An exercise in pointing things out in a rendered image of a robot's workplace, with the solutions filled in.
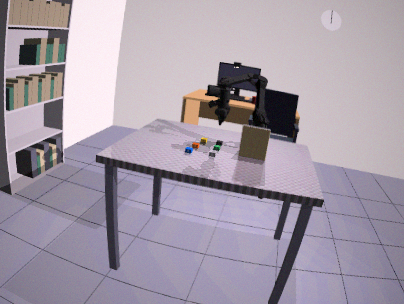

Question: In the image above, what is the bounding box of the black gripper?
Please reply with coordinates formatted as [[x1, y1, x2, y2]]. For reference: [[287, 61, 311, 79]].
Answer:
[[215, 97, 231, 125]]

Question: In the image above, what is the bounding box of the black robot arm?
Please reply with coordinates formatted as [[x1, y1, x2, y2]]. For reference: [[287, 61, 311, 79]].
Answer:
[[207, 73, 270, 129]]

